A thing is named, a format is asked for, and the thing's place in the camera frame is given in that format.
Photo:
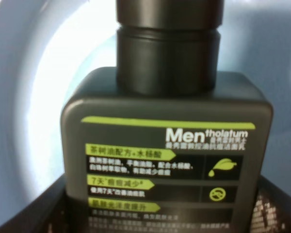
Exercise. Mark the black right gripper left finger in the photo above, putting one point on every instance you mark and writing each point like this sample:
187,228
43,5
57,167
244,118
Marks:
46,214

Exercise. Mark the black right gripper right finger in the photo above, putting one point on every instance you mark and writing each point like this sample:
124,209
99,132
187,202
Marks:
272,210

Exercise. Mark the black Mentholatum bottle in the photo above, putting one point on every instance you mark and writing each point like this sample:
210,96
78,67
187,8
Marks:
163,142

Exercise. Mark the blue round plate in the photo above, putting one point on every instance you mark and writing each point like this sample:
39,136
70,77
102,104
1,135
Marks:
48,46

